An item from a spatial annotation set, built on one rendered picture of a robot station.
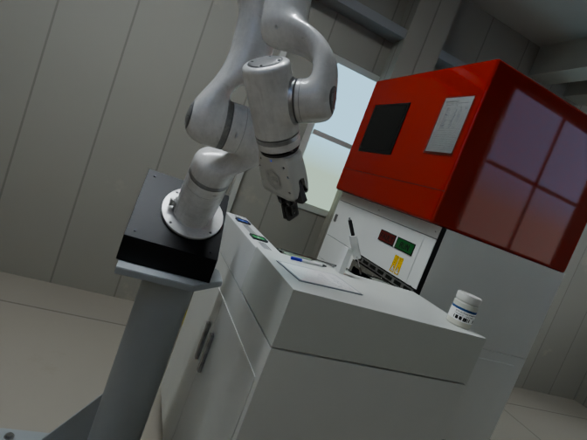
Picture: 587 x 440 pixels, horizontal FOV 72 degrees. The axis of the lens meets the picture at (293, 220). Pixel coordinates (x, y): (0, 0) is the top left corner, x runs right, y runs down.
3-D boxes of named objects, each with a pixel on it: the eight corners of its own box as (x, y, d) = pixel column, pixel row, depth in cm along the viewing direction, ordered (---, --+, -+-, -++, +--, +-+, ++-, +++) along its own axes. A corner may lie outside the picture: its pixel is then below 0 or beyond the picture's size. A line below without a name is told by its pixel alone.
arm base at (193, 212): (155, 230, 116) (169, 189, 103) (167, 182, 128) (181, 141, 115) (219, 246, 122) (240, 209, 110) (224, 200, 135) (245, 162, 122)
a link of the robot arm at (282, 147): (245, 134, 78) (247, 148, 79) (275, 147, 72) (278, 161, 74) (277, 118, 82) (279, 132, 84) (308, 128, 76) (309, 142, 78)
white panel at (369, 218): (320, 260, 224) (346, 192, 220) (404, 329, 149) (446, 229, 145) (315, 258, 223) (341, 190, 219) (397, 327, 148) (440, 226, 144)
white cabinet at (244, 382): (274, 415, 214) (330, 271, 205) (362, 622, 125) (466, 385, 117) (151, 400, 189) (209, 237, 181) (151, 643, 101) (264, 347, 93)
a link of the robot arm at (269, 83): (307, 121, 78) (263, 121, 81) (300, 51, 70) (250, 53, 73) (297, 142, 72) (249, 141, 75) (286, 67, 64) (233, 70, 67)
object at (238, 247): (235, 247, 180) (245, 217, 178) (267, 296, 129) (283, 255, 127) (215, 241, 176) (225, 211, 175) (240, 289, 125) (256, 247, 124)
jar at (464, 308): (458, 320, 125) (470, 292, 124) (474, 332, 118) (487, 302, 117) (440, 316, 122) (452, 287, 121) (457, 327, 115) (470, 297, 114)
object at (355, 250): (348, 273, 135) (362, 237, 134) (354, 278, 131) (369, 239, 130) (333, 269, 133) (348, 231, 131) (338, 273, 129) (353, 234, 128)
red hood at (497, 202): (438, 228, 246) (478, 134, 240) (565, 273, 171) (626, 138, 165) (334, 188, 217) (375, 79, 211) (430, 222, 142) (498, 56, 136)
